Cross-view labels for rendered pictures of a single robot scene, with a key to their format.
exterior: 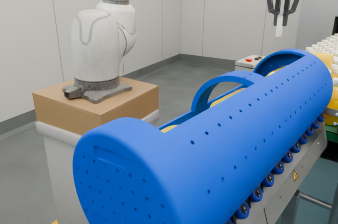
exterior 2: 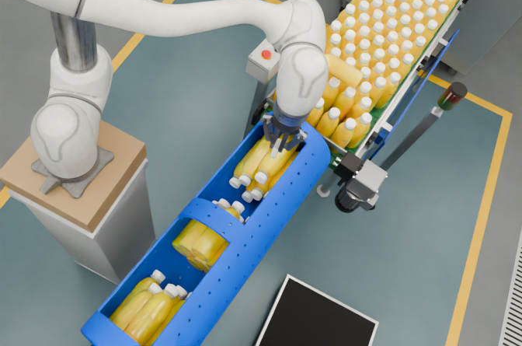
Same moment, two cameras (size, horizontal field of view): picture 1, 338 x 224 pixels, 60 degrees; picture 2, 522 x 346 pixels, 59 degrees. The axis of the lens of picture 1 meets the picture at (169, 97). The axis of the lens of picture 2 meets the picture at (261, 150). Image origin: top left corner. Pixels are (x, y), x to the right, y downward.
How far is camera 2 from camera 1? 1.09 m
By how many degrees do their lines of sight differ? 44
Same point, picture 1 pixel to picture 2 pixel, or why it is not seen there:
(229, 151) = (194, 336)
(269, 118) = (235, 279)
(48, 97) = (20, 186)
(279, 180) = not seen: hidden behind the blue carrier
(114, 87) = (95, 170)
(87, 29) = (56, 151)
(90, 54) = (63, 167)
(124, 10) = (94, 80)
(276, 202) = not seen: hidden behind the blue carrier
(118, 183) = not seen: outside the picture
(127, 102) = (111, 191)
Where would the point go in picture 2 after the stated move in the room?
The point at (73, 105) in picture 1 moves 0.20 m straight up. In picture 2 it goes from (53, 205) to (35, 179)
